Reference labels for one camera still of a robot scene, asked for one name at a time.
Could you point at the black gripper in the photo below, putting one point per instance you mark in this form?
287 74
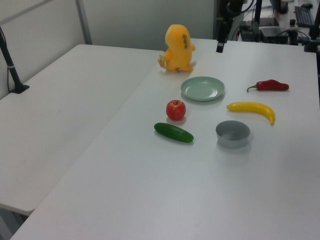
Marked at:
224 29

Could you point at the red apple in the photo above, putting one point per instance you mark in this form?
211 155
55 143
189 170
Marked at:
175 110

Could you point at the grey metal bowl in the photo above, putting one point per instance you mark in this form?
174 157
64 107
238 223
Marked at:
233 136

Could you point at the dark equipment box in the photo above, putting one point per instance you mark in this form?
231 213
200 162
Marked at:
248 31

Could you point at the orange plush dinosaur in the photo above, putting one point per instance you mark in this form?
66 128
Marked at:
178 50

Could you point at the pale green plate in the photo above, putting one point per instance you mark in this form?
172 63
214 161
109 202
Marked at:
202 88

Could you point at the black vertical pole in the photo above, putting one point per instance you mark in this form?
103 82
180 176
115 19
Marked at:
258 11

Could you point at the black electronics box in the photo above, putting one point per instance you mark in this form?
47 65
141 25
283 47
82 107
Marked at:
273 35

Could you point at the red chili pepper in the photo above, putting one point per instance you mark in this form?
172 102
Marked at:
272 85

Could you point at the yellow banana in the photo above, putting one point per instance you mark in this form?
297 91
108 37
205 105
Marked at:
252 106

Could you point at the black keyboard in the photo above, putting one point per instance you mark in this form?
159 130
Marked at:
303 16

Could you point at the black clamp stand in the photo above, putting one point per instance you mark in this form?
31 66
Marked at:
312 37

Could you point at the black computer mouse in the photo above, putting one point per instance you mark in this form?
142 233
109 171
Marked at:
306 5

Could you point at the green cucumber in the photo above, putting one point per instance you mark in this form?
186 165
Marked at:
173 132

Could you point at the black camera pole with base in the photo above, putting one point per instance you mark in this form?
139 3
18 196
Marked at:
11 67

